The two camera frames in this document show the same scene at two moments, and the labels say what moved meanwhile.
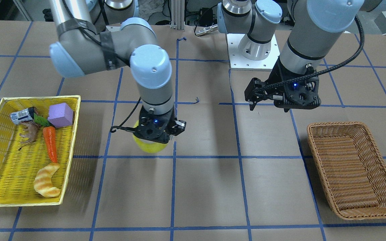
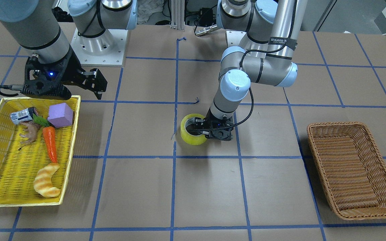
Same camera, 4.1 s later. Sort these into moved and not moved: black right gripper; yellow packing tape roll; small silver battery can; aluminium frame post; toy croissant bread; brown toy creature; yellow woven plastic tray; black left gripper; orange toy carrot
Moved: black right gripper; black left gripper; yellow packing tape roll
Not moved: orange toy carrot; aluminium frame post; small silver battery can; yellow woven plastic tray; toy croissant bread; brown toy creature
